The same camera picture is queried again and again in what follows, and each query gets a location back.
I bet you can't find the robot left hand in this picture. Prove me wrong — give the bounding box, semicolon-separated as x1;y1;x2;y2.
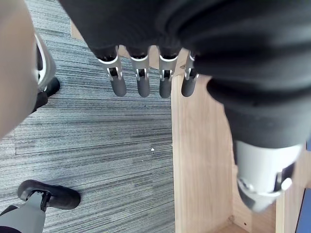
58;0;311;214

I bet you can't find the dark robot foot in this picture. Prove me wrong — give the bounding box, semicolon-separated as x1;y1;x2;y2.
17;179;81;211
31;77;61;115

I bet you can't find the silver robot leg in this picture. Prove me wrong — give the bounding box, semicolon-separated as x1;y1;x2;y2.
0;193;47;233
0;0;57;143

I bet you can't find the blue board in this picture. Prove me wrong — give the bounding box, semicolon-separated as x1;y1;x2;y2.
294;140;311;233

